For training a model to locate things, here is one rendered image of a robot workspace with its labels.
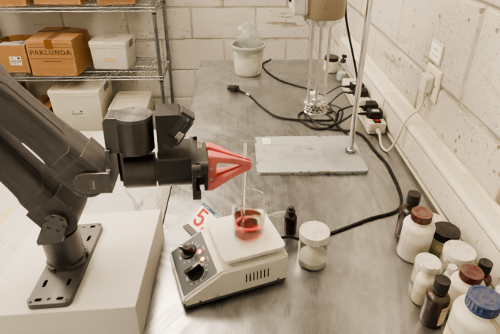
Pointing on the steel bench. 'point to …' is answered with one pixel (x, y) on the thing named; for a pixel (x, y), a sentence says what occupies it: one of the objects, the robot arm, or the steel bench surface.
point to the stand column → (361, 62)
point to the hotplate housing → (235, 275)
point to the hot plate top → (222, 238)
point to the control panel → (193, 263)
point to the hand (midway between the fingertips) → (245, 164)
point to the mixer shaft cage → (312, 104)
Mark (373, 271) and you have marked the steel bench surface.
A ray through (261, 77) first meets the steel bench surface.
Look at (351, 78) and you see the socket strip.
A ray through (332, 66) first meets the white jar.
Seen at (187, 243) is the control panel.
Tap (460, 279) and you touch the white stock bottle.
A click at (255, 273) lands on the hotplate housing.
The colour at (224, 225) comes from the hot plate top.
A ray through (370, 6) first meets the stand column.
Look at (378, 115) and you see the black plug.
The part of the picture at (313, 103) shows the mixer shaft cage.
